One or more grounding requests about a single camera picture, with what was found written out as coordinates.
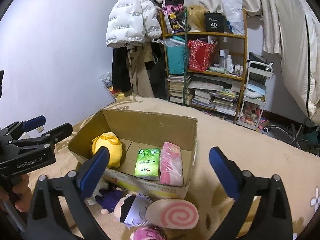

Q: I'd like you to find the blindfolded white-haired plush doll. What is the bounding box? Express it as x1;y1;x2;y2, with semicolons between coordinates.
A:
94;186;153;229

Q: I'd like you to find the green tissue pack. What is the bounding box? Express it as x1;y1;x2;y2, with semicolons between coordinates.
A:
134;148;161;181

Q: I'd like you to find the pink swirl roll plush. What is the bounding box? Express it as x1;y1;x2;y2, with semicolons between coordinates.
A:
145;199;199;230

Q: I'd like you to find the pink strawberry bear plush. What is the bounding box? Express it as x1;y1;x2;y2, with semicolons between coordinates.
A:
130;225;167;240

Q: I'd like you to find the person's left hand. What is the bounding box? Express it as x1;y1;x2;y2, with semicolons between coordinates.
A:
12;174;32;212

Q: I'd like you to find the yellow plush toy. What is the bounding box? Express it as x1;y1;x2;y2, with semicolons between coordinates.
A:
92;132;123;168

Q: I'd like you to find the pink wrapped tissue pack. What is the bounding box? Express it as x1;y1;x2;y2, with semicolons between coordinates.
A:
159;142;183;186

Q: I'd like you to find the white rolling cart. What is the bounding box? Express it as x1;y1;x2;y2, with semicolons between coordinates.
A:
237;60;273;131

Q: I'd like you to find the printed cardboard box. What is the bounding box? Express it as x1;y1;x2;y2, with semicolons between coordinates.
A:
68;109;197;199

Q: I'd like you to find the beige patterned carpet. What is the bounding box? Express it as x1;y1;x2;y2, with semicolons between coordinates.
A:
24;94;320;240

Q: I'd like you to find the stack of books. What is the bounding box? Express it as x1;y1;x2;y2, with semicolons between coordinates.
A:
168;75;195;105

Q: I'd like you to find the wooden bookshelf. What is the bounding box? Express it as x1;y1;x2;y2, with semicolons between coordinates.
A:
159;7;249;124

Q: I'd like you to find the beige hanging coat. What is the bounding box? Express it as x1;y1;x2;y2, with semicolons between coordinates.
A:
126;42;154;98

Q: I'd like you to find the red gift bag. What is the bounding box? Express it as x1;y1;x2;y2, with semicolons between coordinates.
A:
188;40;216;72

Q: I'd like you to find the teal bag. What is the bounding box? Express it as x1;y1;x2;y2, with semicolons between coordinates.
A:
164;36;185;75

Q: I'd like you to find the white puffer jacket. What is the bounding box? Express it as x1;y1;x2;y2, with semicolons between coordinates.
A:
106;0;162;48

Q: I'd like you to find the black box numbered 40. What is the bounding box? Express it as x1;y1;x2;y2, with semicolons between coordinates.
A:
204;12;224;33

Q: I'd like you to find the blonde wig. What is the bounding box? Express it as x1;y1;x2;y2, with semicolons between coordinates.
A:
187;5;207;32

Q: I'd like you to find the white garment cover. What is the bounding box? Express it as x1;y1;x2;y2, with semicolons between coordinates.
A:
276;0;319;125

